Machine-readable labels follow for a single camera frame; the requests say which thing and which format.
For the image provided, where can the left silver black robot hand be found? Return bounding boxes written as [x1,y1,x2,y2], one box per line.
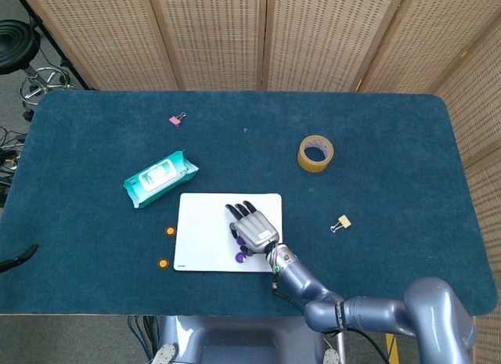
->
[0,244,40,274]

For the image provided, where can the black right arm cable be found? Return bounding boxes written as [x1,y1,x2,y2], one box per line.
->
[271,276,392,364]

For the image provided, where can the white rectangular board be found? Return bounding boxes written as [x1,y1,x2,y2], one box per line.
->
[173,193,283,274]

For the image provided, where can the dark blue table cloth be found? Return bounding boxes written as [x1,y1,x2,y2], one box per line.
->
[0,89,499,317]

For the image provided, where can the yellow packing tape roll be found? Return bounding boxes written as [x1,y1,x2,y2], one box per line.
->
[297,135,336,174]

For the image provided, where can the silver metal pole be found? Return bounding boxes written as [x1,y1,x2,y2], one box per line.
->
[335,332,348,364]

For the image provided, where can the wooden woven folding screen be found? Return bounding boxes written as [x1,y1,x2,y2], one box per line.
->
[15,0,501,364]

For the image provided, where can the blue-grey robot torso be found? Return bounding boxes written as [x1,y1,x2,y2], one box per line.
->
[150,315,341,364]

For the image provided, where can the black stool chrome base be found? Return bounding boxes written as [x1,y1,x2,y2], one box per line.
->
[0,19,75,122]

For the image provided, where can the yellow floor tape strip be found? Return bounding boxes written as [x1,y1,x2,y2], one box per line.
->
[385,332,401,364]

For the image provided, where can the black cables under table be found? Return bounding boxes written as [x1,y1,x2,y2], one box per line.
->
[127,315,158,364]

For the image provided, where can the green wet wipes pack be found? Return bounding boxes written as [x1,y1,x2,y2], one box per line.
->
[123,149,200,210]

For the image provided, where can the tangled floor cables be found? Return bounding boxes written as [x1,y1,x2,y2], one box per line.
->
[0,124,27,189]

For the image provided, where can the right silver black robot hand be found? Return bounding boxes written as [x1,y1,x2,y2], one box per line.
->
[225,200,281,259]

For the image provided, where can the yellow binder clip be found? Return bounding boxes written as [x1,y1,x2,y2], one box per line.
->
[330,214,352,235]

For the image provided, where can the black metal frame bar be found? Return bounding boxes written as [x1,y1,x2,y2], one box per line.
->
[10,0,97,92]

